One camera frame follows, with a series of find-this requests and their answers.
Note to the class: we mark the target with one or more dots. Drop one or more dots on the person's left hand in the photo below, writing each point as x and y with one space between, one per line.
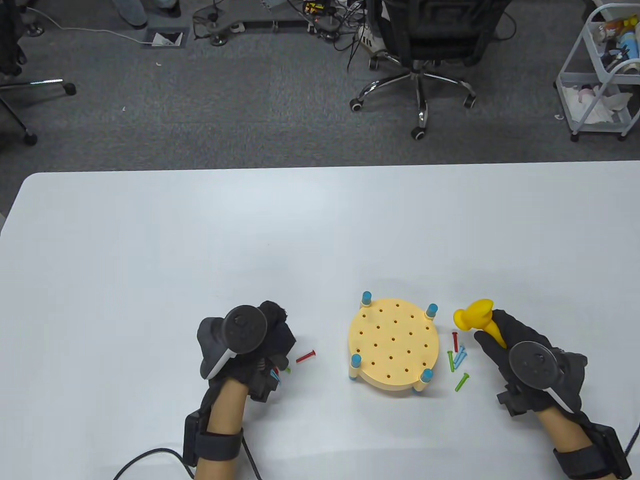
275 335

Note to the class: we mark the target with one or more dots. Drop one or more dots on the person's right hand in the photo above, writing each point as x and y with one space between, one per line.
515 330

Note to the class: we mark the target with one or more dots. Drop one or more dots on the red toy nail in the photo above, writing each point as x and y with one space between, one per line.
305 357
455 342

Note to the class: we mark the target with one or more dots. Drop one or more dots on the blue toy nail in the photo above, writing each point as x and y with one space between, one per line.
276 375
459 353
462 358

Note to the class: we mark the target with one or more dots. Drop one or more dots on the yellow toy hammer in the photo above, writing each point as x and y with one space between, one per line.
472 315

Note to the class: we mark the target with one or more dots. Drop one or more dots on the yellow round tap bench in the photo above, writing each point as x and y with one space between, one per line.
395 350

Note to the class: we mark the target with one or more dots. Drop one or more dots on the person's left forearm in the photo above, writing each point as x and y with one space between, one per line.
225 410

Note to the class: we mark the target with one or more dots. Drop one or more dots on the person's right forearm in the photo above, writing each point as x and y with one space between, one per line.
565 430

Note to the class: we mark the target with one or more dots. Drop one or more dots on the orange plush toy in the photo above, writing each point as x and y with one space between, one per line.
612 31

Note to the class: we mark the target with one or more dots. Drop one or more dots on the black grey hand controller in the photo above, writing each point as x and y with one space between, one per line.
245 327
530 365

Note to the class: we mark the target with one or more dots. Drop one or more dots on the white crumpled cloth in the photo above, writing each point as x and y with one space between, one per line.
597 110

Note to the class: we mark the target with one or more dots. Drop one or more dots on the white utility cart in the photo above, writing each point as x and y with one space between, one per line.
566 90

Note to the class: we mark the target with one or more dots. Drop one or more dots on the light blue bottle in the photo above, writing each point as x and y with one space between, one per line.
631 45

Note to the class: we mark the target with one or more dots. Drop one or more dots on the black office chair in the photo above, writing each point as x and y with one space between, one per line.
10 50
430 30

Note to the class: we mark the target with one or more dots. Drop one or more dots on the grey desk base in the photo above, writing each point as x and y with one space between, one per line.
222 25

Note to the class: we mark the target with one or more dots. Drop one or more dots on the floor outlet box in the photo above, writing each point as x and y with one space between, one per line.
165 40

